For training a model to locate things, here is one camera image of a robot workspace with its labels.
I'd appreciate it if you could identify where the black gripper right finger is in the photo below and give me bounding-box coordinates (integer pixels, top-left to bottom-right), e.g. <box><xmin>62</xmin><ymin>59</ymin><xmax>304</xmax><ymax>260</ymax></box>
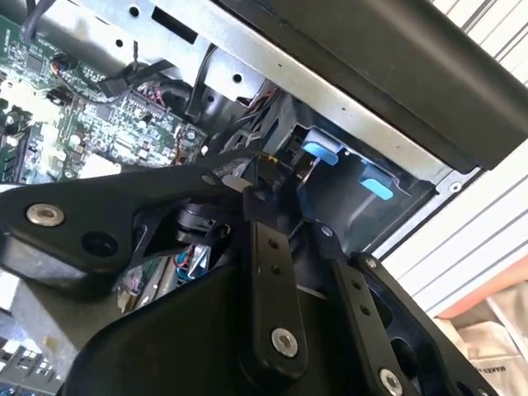
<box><xmin>283</xmin><ymin>180</ymin><xmax>502</xmax><ymax>396</ymax></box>

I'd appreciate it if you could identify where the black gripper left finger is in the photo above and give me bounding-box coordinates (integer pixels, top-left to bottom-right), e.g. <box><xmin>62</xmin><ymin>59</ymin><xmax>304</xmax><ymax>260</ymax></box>
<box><xmin>0</xmin><ymin>163</ymin><xmax>309</xmax><ymax>383</ymax></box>

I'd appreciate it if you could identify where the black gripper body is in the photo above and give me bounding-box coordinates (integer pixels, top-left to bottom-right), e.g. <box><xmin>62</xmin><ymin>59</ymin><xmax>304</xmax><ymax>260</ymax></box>
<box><xmin>61</xmin><ymin>262</ymin><xmax>372</xmax><ymax>396</ymax></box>

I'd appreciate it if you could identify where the hard disk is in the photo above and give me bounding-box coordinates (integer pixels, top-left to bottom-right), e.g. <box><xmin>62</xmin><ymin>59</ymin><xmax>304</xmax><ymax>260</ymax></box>
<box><xmin>299</xmin><ymin>126</ymin><xmax>344</xmax><ymax>167</ymax></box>

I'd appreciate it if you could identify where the black disk power wire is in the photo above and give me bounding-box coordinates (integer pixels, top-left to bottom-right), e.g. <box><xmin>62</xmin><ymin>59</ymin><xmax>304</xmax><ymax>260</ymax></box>
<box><xmin>249</xmin><ymin>150</ymin><xmax>319</xmax><ymax>193</ymax></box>

